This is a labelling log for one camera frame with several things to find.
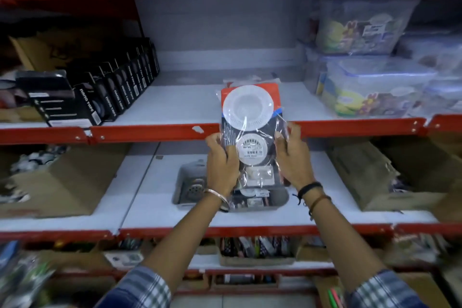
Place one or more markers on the black wrist band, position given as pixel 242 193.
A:
pixel 308 188

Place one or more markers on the silver bangle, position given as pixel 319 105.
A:
pixel 218 195

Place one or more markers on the worn brown cardboard box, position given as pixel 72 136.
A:
pixel 390 178

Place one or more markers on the large black display carton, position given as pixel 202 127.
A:
pixel 47 98

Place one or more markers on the cardboard box of coloured pens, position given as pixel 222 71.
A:
pixel 426 289

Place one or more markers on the pile of assorted packaged goods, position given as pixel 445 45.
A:
pixel 18 102

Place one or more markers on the person's left forearm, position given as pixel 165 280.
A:
pixel 184 242

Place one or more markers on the cardboard box of packaged tools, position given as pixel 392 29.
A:
pixel 252 250

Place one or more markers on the person's right forearm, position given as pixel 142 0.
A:
pixel 343 246

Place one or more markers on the person's left hand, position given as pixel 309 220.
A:
pixel 218 170

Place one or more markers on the cardboard box with white fittings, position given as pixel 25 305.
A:
pixel 68 185

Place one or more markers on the stack of clear storage containers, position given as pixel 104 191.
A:
pixel 375 84

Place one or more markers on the small grey plastic tray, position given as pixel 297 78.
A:
pixel 180 188

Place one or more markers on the pile of white fittings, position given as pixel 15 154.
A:
pixel 36 159

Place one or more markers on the row of black tape boxes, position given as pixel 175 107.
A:
pixel 122 80

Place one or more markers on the cardboard box white label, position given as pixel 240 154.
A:
pixel 126 257

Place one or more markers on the person's right hand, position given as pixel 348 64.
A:
pixel 294 163

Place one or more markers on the torn brown cardboard piece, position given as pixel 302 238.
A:
pixel 39 51

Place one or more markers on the dark patterned tray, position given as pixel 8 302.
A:
pixel 279 199

